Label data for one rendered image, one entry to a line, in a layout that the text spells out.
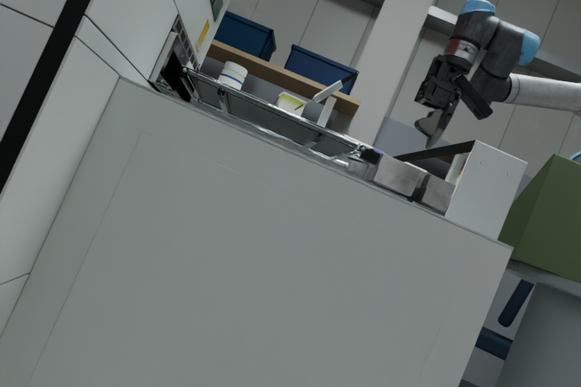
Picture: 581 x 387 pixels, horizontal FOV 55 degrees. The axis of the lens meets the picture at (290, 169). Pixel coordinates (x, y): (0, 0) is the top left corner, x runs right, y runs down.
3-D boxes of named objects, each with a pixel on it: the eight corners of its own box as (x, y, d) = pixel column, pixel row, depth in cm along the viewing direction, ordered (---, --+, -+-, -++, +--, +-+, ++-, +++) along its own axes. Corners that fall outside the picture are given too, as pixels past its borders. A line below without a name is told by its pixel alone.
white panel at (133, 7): (54, 27, 58) (208, -304, 60) (166, 119, 139) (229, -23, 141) (82, 39, 58) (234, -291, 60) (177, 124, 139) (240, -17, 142)
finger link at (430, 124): (409, 140, 128) (424, 104, 129) (431, 150, 128) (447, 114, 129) (412, 139, 125) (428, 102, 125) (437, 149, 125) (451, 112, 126)
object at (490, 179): (443, 220, 87) (476, 139, 88) (367, 206, 142) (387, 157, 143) (496, 244, 88) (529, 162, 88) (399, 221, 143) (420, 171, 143)
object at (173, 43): (146, 79, 95) (169, 28, 95) (177, 112, 138) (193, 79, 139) (156, 83, 95) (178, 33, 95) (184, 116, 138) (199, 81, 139)
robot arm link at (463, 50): (470, 57, 134) (485, 48, 126) (463, 74, 134) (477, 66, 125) (443, 44, 133) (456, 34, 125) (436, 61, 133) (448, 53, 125)
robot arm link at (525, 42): (516, 69, 137) (475, 52, 138) (542, 30, 130) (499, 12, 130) (517, 85, 132) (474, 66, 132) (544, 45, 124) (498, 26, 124)
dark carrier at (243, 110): (186, 72, 101) (188, 70, 101) (201, 101, 136) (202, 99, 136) (356, 148, 104) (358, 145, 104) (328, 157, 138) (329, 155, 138)
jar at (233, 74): (212, 88, 159) (225, 59, 159) (213, 92, 166) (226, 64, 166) (234, 98, 159) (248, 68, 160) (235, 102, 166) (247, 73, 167)
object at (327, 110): (303, 119, 143) (324, 72, 144) (303, 121, 147) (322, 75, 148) (325, 129, 143) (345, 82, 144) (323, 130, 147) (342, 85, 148)
